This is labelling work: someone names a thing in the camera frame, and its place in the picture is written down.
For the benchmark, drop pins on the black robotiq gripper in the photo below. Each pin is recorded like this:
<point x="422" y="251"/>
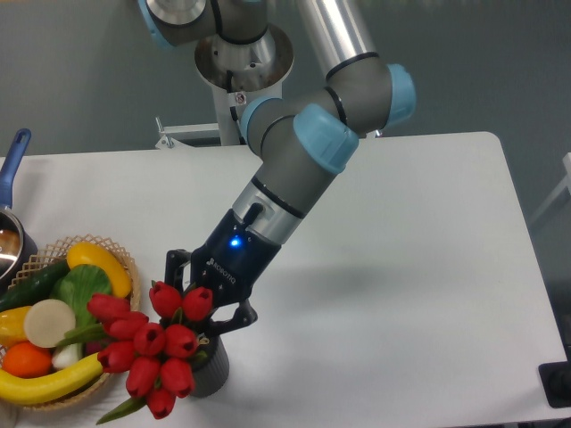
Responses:
<point x="229" y="263"/>

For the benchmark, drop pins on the red tulip bouquet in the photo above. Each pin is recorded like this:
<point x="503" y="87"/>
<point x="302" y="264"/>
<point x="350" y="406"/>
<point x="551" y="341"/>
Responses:
<point x="158" y="357"/>

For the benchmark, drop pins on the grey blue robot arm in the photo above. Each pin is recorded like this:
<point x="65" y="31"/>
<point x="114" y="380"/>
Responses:
<point x="303" y="144"/>

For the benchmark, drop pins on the dark grey ribbed vase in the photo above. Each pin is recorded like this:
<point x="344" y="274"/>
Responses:
<point x="211" y="374"/>

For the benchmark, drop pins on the yellow squash at top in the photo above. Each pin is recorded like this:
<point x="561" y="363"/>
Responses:
<point x="86" y="253"/>

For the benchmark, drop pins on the green bok choy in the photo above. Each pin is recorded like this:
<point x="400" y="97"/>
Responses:
<point x="76" y="290"/>

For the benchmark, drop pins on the woven wicker basket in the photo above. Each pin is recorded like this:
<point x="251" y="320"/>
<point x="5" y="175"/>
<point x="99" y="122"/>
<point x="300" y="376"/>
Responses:
<point x="54" y="252"/>

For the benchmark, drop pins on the beige round disc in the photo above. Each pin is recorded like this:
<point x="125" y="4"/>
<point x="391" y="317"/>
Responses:
<point x="47" y="322"/>

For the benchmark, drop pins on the dark green cucumber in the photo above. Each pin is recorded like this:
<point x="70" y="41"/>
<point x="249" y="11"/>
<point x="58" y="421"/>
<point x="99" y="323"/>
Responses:
<point x="34" y="288"/>

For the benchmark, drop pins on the orange fruit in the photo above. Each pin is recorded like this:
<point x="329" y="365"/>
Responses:
<point x="26" y="360"/>

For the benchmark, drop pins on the yellow bell pepper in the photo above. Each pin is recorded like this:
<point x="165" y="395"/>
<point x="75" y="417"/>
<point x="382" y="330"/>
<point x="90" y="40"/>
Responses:
<point x="11" y="326"/>

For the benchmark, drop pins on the black device at table edge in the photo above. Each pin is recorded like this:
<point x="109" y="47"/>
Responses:
<point x="555" y="379"/>

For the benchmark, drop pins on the blue handled saucepan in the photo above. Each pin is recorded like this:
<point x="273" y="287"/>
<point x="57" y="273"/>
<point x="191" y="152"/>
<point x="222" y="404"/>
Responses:
<point x="16" y="244"/>

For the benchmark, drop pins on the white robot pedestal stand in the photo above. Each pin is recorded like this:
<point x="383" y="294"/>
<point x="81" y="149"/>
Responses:
<point x="246" y="78"/>

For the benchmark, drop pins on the white frame at right edge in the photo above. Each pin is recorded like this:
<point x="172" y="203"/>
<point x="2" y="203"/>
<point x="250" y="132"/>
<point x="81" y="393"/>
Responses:
<point x="556" y="199"/>

